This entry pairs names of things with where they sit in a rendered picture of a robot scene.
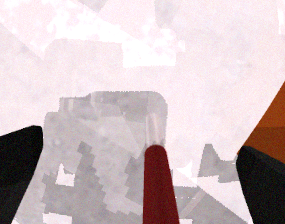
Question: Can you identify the red peg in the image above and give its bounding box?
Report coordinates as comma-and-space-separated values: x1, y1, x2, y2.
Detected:
143, 145, 179, 224

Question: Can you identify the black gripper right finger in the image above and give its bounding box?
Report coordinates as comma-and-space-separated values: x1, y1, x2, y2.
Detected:
235, 145, 285, 224

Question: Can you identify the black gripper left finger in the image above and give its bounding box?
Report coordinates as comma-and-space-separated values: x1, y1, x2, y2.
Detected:
0, 125, 44, 224

